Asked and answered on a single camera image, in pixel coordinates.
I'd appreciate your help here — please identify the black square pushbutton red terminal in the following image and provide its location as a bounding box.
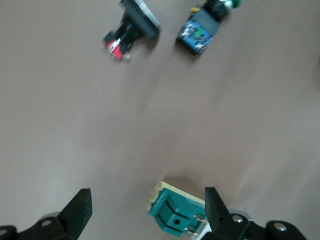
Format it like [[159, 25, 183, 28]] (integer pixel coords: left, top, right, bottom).
[[102, 0, 161, 64]]

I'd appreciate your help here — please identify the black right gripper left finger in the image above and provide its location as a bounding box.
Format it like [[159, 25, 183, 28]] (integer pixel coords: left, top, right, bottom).
[[0, 188, 94, 240]]

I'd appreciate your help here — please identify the green pushbutton blue contact block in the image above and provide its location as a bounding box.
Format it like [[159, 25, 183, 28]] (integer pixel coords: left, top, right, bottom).
[[175, 0, 242, 56]]

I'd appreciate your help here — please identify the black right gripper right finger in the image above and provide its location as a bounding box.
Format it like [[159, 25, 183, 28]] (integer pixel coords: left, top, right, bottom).
[[204, 186, 309, 240]]

